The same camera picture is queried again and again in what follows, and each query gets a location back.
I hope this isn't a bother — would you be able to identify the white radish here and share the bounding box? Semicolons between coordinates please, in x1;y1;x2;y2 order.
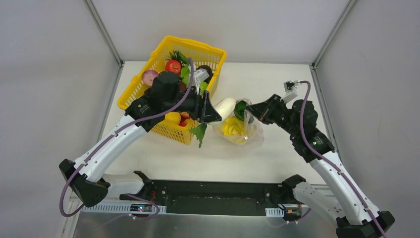
209;98;236;125

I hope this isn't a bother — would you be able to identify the yellow napa cabbage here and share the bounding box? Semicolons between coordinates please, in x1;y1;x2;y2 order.
221;117;245;136

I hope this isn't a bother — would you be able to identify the green white bok choy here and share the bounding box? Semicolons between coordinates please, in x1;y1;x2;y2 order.
233;100;250;122

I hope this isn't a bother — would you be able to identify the clear zip top bag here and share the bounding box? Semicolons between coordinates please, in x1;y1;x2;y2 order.
213;98;264;146

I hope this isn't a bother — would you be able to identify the red apple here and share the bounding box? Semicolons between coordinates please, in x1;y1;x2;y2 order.
165;59;182;74

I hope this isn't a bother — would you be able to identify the purple onion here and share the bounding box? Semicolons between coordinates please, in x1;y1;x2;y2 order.
142;70;159;87

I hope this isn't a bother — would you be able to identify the green leaf vegetable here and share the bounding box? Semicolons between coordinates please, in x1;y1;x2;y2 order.
189;123;208;148

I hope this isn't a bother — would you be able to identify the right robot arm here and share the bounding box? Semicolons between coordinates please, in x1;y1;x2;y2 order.
246;94;395;238

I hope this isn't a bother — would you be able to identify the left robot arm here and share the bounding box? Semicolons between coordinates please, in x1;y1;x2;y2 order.
59;71;226;207

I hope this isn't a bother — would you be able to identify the yellow lemon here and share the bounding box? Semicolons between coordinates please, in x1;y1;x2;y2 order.
164;112;182;125

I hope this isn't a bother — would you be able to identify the dark purple eggplant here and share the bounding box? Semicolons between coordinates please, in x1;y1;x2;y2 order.
194;65;213;83

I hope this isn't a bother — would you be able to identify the yellow plastic basket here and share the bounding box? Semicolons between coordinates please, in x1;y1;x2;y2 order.
117;36;227;145

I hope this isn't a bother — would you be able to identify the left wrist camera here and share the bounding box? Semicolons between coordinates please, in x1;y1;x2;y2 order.
192;68;210;95

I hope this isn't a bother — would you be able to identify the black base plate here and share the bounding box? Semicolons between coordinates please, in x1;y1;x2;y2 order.
136;180;303;216

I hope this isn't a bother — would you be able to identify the aluminium frame rail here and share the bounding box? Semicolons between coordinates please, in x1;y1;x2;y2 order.
59;178;365;238

